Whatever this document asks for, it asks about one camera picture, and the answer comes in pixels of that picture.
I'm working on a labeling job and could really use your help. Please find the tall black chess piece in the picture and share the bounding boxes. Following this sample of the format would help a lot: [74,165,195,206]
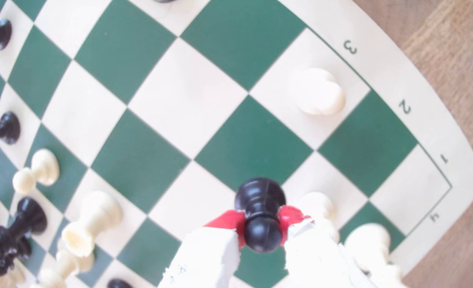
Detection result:
[0,197,48,277]

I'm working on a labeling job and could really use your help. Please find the white chess pawn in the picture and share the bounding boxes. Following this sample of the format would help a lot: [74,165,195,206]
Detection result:
[289,67,346,117]
[12,149,60,196]

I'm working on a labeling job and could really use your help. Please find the green and white chess mat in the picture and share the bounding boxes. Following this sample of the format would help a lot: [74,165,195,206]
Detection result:
[0,0,473,288]

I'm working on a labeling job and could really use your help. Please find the white chess piece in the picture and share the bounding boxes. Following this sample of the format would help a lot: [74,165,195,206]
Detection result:
[344,223,392,273]
[300,192,340,242]
[56,239,95,277]
[0,266,26,288]
[30,267,67,288]

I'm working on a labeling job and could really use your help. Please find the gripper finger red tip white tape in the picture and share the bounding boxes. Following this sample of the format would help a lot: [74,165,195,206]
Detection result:
[158,210,247,288]
[278,206,377,288]

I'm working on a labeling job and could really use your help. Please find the white chess rook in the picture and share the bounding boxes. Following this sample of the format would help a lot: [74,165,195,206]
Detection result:
[61,191,123,258]

